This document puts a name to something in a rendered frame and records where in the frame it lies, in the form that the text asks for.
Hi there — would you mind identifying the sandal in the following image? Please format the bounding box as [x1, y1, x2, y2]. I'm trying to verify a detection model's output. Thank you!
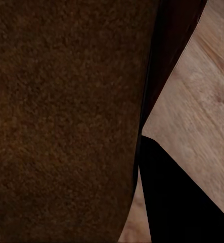
[0, 0, 207, 243]

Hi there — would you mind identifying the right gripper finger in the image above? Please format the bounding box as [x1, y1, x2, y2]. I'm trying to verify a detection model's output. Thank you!
[139, 135, 224, 243]

